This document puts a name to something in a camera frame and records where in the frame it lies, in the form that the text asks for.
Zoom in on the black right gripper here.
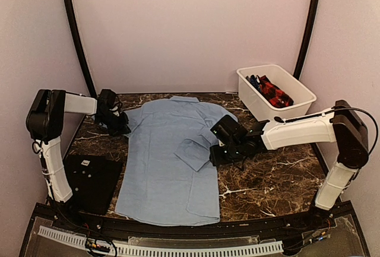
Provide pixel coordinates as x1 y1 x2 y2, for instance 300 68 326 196
210 141 244 166

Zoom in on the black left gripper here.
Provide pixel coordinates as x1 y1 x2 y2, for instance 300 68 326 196
95 111 131 137

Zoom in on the light blue long sleeve shirt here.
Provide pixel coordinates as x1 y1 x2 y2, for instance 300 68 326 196
115 96 228 226

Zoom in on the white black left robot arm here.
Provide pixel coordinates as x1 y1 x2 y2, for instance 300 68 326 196
26 89 131 203

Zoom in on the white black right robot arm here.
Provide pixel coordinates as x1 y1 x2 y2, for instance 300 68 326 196
210 100 375 230

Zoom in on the white plastic bin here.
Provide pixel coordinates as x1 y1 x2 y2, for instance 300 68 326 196
236 64 316 120

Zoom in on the folded black shirt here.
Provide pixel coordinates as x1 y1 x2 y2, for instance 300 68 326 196
64 155 123 215

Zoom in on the red black plaid shirt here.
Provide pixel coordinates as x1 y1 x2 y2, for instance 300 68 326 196
258 75 294 109

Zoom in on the blue black plaid shirt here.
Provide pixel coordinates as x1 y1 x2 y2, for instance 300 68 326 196
246 75 261 93

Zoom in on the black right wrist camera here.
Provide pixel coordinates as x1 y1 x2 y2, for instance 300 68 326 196
210 115 248 145

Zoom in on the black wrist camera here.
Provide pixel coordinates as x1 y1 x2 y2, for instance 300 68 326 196
210 115 248 145
97 89 119 112

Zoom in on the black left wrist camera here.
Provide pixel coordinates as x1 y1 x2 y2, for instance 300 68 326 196
97 89 119 112

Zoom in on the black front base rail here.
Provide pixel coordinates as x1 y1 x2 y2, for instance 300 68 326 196
19 202 370 256

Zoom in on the white slotted cable duct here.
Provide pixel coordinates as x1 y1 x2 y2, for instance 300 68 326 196
37 226 283 256

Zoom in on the black left corner post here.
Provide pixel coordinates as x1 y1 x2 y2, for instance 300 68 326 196
64 0 97 98

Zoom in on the black corner post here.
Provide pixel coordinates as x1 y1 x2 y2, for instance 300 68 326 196
64 0 97 98
293 0 319 80

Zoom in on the black right corner post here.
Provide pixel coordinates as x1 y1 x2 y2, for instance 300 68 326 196
293 0 319 80

